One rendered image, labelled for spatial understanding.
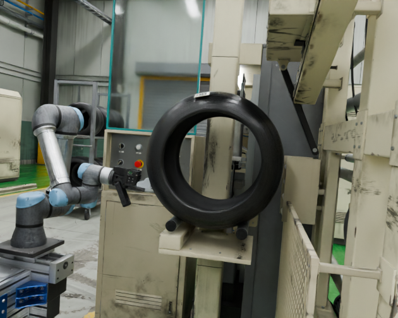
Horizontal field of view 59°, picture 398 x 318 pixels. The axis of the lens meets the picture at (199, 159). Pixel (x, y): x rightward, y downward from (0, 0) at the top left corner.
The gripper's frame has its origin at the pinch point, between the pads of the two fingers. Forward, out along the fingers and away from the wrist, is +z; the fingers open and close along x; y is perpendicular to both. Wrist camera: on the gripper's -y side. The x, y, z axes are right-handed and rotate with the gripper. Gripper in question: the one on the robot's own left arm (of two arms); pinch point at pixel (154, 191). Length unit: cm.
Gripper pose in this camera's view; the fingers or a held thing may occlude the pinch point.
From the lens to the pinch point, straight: 153.4
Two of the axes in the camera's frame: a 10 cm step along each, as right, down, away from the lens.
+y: 1.9, -9.8, -0.8
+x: 1.7, -0.5, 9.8
